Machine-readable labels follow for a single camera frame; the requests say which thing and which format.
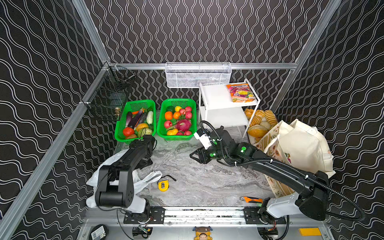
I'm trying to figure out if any cream canvas tote bag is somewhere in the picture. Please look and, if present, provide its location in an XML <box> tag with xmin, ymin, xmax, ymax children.
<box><xmin>253</xmin><ymin>118</ymin><xmax>337</xmax><ymax>199</ymax></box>

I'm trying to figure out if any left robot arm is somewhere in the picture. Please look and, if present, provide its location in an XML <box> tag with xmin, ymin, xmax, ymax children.
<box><xmin>95</xmin><ymin>135</ymin><xmax>156</xmax><ymax>223</ymax></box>

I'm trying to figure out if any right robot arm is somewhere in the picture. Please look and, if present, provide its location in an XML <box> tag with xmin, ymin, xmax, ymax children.
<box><xmin>190</xmin><ymin>120</ymin><xmax>366</xmax><ymax>223</ymax></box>

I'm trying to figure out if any red tomato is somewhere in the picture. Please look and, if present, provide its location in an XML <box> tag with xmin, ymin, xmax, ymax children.
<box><xmin>123</xmin><ymin>127</ymin><xmax>135</xmax><ymax>137</ymax></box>

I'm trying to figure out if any purple eggplant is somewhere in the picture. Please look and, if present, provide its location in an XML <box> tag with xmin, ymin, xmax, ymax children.
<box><xmin>125</xmin><ymin>112</ymin><xmax>133</xmax><ymax>127</ymax></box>

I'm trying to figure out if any large round bread loaf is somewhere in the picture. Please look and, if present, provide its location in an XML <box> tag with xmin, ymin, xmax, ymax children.
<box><xmin>247</xmin><ymin>125</ymin><xmax>269</xmax><ymax>138</ymax></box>

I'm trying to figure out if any pink dragon fruit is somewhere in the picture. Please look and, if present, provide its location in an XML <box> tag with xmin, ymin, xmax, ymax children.
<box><xmin>176</xmin><ymin>119</ymin><xmax>192</xmax><ymax>132</ymax></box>

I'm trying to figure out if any orange fruit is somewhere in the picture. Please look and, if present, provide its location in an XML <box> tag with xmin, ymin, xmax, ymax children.
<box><xmin>165</xmin><ymin>111</ymin><xmax>173</xmax><ymax>121</ymax></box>

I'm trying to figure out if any white two-tier shelf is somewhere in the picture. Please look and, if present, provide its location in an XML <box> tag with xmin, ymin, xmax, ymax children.
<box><xmin>199</xmin><ymin>79</ymin><xmax>261</xmax><ymax>137</ymax></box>

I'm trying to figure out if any left green basket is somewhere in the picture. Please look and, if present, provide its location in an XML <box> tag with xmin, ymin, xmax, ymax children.
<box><xmin>115</xmin><ymin>100</ymin><xmax>157</xmax><ymax>144</ymax></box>

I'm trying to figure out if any green basket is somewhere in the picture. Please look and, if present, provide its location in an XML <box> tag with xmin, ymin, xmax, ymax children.
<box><xmin>157</xmin><ymin>99</ymin><xmax>198</xmax><ymax>141</ymax></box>
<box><xmin>115</xmin><ymin>100</ymin><xmax>157</xmax><ymax>144</ymax></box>

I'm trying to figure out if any yellow tape measure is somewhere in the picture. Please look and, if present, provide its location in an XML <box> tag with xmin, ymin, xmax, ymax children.
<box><xmin>158</xmin><ymin>175</ymin><xmax>177</xmax><ymax>192</ymax></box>

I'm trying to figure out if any red apple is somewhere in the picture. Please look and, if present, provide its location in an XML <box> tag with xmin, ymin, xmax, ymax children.
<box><xmin>185</xmin><ymin>112</ymin><xmax>193</xmax><ymax>120</ymax></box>

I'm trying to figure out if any right green basket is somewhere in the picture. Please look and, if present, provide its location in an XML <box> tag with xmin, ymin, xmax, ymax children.
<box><xmin>157</xmin><ymin>99</ymin><xmax>198</xmax><ymax>141</ymax></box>

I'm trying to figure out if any white bread tray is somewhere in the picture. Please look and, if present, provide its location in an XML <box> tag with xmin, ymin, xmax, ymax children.
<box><xmin>244</xmin><ymin>109</ymin><xmax>278</xmax><ymax>144</ymax></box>

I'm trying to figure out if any orange utility knife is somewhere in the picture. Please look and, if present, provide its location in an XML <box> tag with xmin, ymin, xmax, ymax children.
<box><xmin>240</xmin><ymin>196</ymin><xmax>263</xmax><ymax>204</ymax></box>

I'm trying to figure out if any orange snack bag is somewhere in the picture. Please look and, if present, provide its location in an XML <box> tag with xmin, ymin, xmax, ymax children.
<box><xmin>226</xmin><ymin>84</ymin><xmax>256</xmax><ymax>103</ymax></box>

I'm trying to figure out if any cartoon figure toy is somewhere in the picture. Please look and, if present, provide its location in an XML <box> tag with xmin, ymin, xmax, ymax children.
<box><xmin>193</xmin><ymin>226</ymin><xmax>213</xmax><ymax>240</ymax></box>

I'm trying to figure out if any yellow block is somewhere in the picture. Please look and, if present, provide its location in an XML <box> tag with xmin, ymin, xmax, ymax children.
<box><xmin>299</xmin><ymin>228</ymin><xmax>322</xmax><ymax>237</ymax></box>

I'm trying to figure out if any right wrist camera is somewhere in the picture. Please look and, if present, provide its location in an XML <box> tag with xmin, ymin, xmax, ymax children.
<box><xmin>194</xmin><ymin>132</ymin><xmax>212</xmax><ymax>150</ymax></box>

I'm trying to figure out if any black wire basket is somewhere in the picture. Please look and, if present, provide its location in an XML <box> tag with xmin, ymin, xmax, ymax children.
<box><xmin>85</xmin><ymin>65</ymin><xmax>137</xmax><ymax>123</ymax></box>

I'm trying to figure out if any metal base rail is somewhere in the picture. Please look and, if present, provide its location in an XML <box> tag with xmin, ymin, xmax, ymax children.
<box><xmin>86</xmin><ymin>205</ymin><xmax>325</xmax><ymax>227</ymax></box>

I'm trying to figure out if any white wire basket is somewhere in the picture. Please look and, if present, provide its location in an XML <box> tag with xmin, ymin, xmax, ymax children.
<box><xmin>165</xmin><ymin>62</ymin><xmax>232</xmax><ymax>88</ymax></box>

